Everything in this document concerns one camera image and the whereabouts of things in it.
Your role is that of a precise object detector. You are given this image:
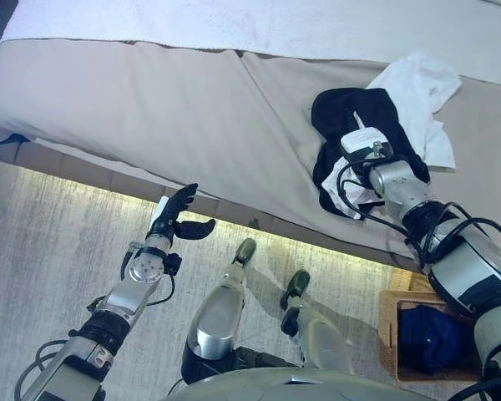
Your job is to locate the brown woven basket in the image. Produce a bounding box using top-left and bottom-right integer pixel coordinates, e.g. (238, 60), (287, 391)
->
(377, 287), (486, 383)

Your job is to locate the silver robot leg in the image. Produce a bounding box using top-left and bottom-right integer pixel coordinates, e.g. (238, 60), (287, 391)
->
(278, 269), (357, 378)
(180, 237), (258, 384)

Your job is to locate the white duvet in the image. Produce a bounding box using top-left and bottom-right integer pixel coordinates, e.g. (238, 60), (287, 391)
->
(0, 0), (501, 91)

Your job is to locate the dark blue garment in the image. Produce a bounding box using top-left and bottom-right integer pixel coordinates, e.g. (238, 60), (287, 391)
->
(397, 304), (482, 376)

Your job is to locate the large bed with grey bedding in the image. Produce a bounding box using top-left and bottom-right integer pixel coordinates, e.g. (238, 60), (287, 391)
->
(0, 38), (501, 273)

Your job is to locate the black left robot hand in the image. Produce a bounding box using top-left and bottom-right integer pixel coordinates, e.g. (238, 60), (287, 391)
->
(146, 183), (217, 248)

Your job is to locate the silver right robot leg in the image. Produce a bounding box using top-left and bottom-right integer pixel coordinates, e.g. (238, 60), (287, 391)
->
(278, 269), (357, 378)

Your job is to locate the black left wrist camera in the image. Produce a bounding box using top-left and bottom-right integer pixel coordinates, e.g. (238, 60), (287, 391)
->
(164, 252), (183, 277)

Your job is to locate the grey robot torso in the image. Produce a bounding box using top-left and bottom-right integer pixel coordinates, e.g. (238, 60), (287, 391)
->
(162, 366), (438, 401)

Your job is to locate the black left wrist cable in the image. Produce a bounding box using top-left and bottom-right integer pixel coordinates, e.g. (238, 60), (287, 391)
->
(144, 273), (177, 308)

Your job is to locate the black garment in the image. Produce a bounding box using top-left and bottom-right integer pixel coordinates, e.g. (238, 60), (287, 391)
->
(310, 86), (432, 221)

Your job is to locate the silver left robot leg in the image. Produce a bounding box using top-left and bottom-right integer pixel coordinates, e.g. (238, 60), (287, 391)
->
(180, 237), (258, 384)

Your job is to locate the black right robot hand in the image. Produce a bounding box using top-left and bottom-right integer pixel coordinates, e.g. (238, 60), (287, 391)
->
(340, 110), (396, 166)

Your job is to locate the white garment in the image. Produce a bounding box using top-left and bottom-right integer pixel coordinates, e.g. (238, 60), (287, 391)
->
(320, 51), (463, 221)

